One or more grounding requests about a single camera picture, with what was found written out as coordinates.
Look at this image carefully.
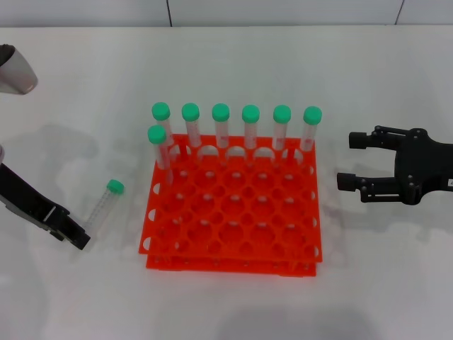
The orange test tube rack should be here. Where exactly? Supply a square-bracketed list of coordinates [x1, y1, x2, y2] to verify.
[137, 133, 324, 279]

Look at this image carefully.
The clear green-capped test tube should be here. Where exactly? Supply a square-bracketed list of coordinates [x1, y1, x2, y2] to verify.
[181, 102, 203, 148]
[147, 125, 175, 189]
[212, 103, 231, 149]
[241, 104, 261, 150]
[302, 106, 323, 153]
[151, 101, 176, 157]
[273, 105, 292, 152]
[84, 178, 126, 232]

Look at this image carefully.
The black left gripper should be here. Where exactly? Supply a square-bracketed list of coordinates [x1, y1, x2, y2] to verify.
[0, 162, 93, 252]

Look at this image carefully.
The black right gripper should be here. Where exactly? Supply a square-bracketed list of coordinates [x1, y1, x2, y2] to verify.
[336, 124, 453, 206]

